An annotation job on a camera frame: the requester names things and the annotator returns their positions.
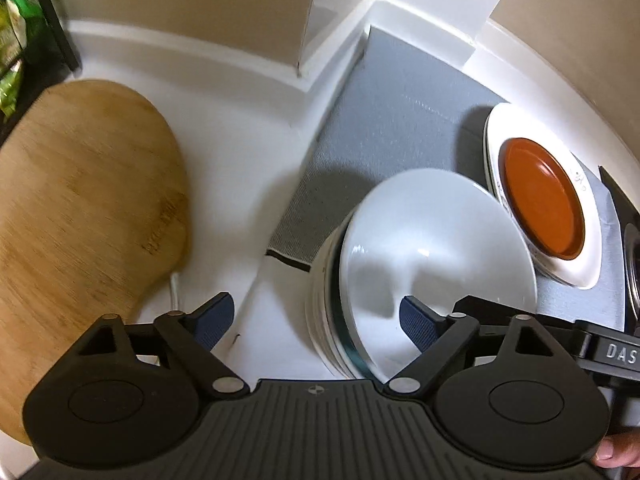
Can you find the green snack packet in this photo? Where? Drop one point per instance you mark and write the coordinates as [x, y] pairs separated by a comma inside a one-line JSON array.
[[15, 25]]

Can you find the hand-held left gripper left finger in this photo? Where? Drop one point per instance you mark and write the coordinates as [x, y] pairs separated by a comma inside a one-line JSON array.
[[217, 317]]

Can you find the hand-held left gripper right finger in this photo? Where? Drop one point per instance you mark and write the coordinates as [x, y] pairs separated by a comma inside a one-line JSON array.
[[417, 325]]

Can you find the person's right hand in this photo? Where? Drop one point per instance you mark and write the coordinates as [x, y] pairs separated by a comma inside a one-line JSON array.
[[620, 452]]

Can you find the cream plain bowl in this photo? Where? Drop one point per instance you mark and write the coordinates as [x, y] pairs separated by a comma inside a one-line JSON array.
[[316, 310]]

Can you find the wooden cutting board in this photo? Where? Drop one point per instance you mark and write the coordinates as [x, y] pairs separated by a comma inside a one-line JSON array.
[[85, 240]]

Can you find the grey drying mat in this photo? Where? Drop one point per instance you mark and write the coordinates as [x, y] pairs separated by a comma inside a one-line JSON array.
[[390, 125]]

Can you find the round metal stove burner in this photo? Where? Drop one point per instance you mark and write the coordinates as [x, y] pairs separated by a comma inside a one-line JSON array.
[[634, 270]]

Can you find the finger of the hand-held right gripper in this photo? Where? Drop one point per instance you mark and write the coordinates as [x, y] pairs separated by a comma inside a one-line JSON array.
[[500, 306]]

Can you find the orange brown round plate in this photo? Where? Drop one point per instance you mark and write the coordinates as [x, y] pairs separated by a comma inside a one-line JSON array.
[[542, 197]]

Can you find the white bowl with dark rim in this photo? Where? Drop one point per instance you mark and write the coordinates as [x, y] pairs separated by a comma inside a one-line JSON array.
[[430, 250]]

